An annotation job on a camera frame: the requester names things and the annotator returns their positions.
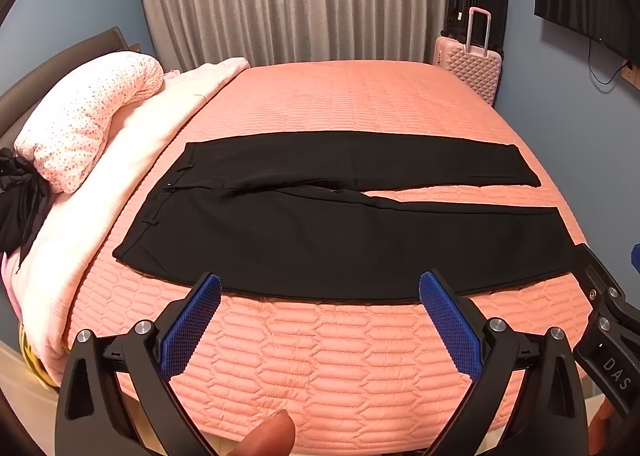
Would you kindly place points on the light pink folded blanket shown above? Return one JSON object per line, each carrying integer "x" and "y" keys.
{"x": 69, "y": 279}

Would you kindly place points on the pink floral pillow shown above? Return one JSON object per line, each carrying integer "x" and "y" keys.
{"x": 67, "y": 132}

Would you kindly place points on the black garment beside pillow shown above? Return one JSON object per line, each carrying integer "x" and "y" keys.
{"x": 25, "y": 201}

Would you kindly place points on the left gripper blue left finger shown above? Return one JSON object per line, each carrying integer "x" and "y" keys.
{"x": 92, "y": 417}

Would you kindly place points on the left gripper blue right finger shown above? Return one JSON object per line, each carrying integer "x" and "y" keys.
{"x": 549, "y": 414}

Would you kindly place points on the right hand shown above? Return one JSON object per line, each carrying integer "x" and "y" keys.
{"x": 600, "y": 427}

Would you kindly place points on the wall power outlet strip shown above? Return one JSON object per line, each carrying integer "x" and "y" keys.
{"x": 631, "y": 74}

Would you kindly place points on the black pants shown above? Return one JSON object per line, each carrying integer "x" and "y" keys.
{"x": 311, "y": 216}

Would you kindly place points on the black hard suitcase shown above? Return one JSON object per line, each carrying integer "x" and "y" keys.
{"x": 457, "y": 19}

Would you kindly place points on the grey bed headboard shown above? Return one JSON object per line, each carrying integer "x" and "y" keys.
{"x": 23, "y": 97}

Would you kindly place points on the pink hard suitcase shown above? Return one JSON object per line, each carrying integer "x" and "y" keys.
{"x": 477, "y": 66}

